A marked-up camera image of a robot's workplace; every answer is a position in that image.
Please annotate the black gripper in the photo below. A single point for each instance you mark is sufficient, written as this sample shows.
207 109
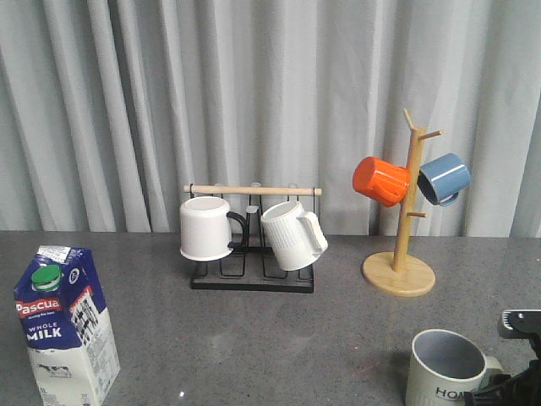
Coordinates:
523 388

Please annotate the orange mug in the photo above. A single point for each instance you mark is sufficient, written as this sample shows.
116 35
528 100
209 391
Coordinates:
380 180

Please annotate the blue white milk carton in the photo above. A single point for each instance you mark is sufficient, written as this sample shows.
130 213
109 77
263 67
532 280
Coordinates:
66 322

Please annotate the black wire mug rack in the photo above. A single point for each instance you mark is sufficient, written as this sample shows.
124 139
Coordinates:
252 267

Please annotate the white ribbed mug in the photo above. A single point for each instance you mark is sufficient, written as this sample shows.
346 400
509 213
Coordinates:
295 235

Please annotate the white HOME mug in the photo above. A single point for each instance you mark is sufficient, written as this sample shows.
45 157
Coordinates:
444 366

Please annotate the white mug black handle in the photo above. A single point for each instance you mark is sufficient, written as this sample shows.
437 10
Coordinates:
205 230

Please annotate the wooden mug tree stand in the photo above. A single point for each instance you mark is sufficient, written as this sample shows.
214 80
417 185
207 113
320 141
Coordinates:
396 272

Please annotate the blue mug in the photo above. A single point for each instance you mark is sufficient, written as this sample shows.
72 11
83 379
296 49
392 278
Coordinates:
441 180

